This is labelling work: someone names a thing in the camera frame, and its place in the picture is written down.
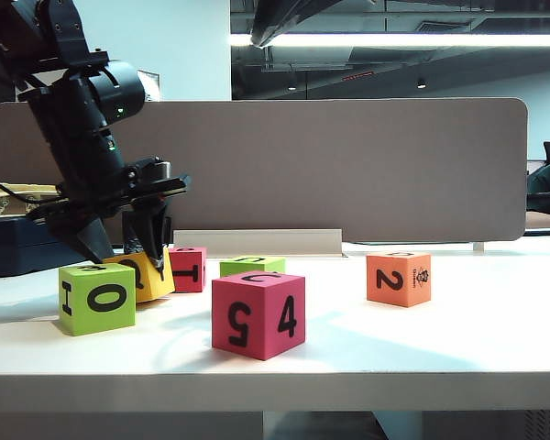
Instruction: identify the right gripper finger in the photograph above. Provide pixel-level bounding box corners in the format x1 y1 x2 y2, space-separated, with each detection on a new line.
249 0 378 50

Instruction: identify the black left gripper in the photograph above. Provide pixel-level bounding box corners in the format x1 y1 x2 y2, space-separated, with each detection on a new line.
27 156 193 280

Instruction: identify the yellow block with letter Q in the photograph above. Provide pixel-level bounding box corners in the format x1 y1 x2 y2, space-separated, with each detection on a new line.
103 249 175 303

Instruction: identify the pink block with letter T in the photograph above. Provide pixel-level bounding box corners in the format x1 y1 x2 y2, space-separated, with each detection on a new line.
168 246 208 293

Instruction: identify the pink block with number 5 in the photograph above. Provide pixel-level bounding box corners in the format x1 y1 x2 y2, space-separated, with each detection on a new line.
211 270 306 362

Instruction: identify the green block with letter U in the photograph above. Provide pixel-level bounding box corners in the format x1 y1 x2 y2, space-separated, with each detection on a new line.
219 256 287 279

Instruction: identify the orange block with number 2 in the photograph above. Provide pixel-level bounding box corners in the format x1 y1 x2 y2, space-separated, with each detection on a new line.
366 250 432 308

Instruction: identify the green block with letter O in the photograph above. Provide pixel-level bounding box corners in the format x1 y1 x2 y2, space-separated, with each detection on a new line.
58 261 137 337

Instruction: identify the black mug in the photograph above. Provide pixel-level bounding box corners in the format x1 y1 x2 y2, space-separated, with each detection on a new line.
121 214 173 256

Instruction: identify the dark blue case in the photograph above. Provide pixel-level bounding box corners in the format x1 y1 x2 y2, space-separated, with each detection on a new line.
0 214 101 280

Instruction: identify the yellow patterned box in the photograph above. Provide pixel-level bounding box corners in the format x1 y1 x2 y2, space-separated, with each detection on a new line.
0 181 64 218

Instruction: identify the long ceiling light strip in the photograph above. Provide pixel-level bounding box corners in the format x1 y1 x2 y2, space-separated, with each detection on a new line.
229 32 550 49

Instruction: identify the brown desk divider panel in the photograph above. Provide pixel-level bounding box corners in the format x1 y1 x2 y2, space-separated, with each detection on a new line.
0 98 529 251

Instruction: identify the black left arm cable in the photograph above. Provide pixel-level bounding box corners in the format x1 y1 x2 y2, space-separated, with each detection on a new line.
0 167 70 205

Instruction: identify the white cable tray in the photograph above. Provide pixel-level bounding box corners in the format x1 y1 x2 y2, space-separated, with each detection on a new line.
172 228 349 259

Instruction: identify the paper wall sign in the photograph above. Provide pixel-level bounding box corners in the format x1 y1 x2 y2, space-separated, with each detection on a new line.
137 70 161 103

